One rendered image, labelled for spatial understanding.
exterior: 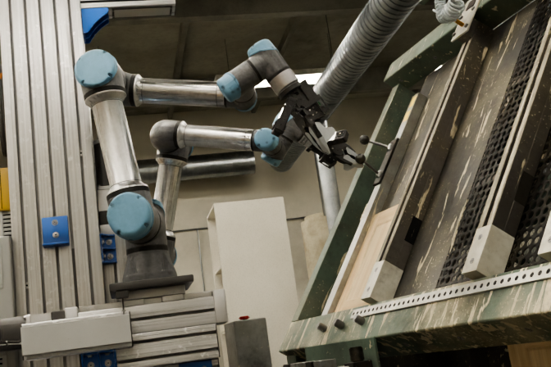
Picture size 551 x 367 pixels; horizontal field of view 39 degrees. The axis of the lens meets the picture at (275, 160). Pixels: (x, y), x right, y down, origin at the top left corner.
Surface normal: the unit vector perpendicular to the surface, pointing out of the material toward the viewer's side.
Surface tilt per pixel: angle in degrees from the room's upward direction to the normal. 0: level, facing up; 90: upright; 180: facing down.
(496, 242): 90
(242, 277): 90
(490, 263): 90
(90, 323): 90
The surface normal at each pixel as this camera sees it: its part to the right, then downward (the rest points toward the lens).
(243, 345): 0.35, -0.27
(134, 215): -0.02, -0.11
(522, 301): -0.85, -0.50
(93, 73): -0.08, -0.36
